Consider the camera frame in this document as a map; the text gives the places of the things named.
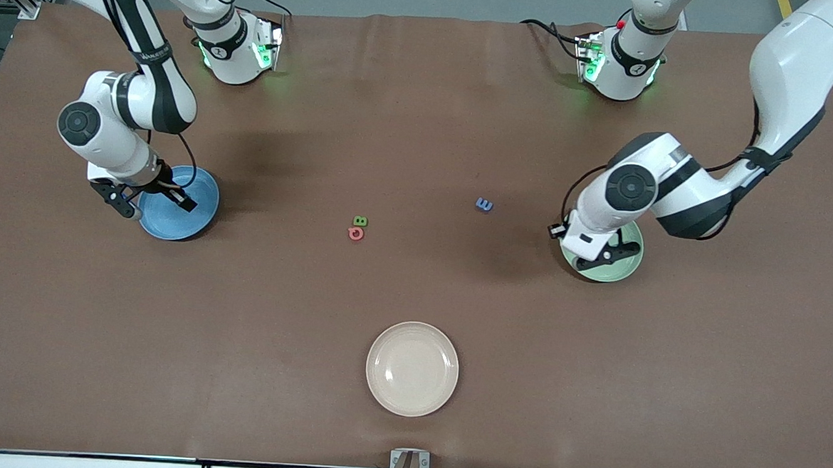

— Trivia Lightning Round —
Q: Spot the blue plate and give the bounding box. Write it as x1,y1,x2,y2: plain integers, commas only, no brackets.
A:
135,162,222,244

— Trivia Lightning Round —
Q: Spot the green plate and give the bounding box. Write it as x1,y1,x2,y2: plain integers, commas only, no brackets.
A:
557,213,646,285

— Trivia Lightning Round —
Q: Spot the beige plate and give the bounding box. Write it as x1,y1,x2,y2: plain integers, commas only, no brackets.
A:
364,319,462,420

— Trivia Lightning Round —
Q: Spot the brown table mat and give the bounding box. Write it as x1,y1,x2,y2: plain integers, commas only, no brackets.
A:
0,0,833,468

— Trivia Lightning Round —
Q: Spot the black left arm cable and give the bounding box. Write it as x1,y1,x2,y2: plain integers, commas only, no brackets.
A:
562,88,763,238

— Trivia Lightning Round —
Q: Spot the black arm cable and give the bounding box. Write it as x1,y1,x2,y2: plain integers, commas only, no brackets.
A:
77,0,209,196
562,88,763,238

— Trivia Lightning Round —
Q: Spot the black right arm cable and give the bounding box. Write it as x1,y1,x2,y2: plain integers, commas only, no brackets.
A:
77,0,209,196

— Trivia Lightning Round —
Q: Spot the black left base cable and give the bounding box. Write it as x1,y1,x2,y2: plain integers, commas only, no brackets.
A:
518,18,594,63

